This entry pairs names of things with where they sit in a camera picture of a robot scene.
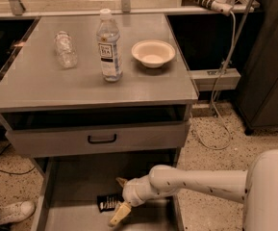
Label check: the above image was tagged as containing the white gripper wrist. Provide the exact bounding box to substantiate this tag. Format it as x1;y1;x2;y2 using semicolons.
109;176;155;227

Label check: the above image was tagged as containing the black rxbar chocolate wrapper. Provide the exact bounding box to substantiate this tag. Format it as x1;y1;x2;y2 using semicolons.
97;193;123;212

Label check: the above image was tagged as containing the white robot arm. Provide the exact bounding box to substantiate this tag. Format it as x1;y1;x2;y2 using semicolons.
109;150;278;231

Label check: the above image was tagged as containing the open grey middle drawer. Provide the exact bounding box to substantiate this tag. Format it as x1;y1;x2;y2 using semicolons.
31;149;184;231

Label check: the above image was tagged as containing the grey top drawer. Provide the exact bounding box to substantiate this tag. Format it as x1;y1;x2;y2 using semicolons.
6;121;190;158

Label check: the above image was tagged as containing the grey drawer cabinet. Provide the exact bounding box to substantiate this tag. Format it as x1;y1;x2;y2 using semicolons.
0;13;200;178

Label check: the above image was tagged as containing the white sneaker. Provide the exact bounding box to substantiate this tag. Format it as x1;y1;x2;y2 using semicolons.
0;201;36;226

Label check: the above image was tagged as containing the white paper bowl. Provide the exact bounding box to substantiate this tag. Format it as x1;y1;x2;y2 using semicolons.
132;39;176;68

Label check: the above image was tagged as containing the upright tea bottle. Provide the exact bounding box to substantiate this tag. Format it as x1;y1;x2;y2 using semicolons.
96;9;122;82

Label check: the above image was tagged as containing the white power strip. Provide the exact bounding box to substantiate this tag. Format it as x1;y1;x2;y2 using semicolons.
191;0;233;16

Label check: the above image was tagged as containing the black drawer handle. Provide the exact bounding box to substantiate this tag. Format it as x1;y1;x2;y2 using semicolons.
88;134;117;144

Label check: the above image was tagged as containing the black floor cable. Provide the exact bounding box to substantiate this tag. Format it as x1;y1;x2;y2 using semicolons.
0;142;37;176

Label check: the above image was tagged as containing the grey metal rail beam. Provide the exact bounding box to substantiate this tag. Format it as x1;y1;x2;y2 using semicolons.
190;68;240;91

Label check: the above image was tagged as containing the white power cable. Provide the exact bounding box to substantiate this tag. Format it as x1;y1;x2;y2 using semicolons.
190;11;237;151

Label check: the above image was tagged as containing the metal frame shelf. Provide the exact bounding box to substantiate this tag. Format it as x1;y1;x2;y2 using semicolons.
0;0;262;19

